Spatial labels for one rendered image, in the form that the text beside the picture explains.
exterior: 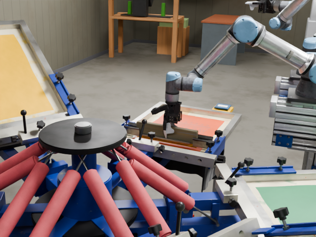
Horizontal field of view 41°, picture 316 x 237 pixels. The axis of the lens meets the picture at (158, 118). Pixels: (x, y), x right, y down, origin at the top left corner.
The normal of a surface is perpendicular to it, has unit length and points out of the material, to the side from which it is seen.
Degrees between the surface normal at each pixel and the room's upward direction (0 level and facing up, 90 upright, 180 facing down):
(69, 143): 0
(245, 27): 87
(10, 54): 32
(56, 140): 0
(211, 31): 90
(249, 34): 87
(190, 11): 90
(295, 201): 0
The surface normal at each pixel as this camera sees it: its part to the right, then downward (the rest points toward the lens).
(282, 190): 0.03, -0.94
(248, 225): 0.53, -0.25
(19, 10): 0.95, 0.13
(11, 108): 0.35, -0.65
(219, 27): -0.30, 0.31
